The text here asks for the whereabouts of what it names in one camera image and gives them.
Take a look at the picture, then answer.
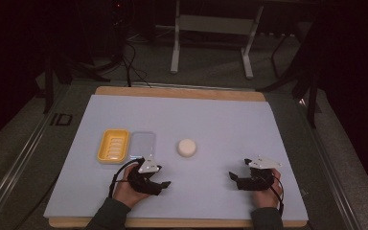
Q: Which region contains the person's right hand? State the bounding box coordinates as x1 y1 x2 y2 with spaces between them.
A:
252 168 284 209

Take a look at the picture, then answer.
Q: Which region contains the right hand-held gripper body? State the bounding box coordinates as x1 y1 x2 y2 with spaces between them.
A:
236 155 283 192

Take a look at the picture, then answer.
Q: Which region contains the white foam mat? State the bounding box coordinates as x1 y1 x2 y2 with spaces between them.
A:
43 94 310 222

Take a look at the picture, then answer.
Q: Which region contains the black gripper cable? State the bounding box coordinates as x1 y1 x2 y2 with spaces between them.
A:
107 158 146 199
262 173 285 217

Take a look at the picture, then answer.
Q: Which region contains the white metal stand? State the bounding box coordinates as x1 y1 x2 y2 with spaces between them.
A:
170 0 265 81

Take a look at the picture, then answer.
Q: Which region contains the person's left hand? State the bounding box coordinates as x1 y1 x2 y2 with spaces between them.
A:
112 164 151 209

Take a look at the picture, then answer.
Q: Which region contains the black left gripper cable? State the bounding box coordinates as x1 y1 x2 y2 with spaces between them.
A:
107 158 146 199

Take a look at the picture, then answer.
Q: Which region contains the black tripod stand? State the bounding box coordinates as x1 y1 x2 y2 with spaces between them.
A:
42 47 111 115

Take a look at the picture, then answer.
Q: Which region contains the black floor cable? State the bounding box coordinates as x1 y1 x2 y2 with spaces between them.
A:
120 40 152 88

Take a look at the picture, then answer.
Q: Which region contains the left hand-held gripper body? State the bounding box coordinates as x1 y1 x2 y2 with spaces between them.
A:
126 155 163 196

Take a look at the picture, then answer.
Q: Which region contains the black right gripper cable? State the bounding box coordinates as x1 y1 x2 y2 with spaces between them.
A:
262 173 285 217

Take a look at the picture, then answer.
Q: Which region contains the black metal stand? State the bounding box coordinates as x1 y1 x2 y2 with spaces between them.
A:
256 18 322 129

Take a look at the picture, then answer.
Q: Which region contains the pale blue tray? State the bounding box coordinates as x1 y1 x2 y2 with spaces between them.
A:
128 130 157 161

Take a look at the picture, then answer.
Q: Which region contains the metal floor rail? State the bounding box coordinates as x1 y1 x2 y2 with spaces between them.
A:
296 98 362 230
0 83 72 226

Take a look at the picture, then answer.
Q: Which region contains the wooden table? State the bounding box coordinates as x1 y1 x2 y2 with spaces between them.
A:
48 85 309 229

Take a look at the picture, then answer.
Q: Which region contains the yellow soap dish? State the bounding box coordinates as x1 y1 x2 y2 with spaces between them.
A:
96 128 130 165

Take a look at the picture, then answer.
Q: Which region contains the round white soap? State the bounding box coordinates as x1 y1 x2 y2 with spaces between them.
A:
176 138 197 158

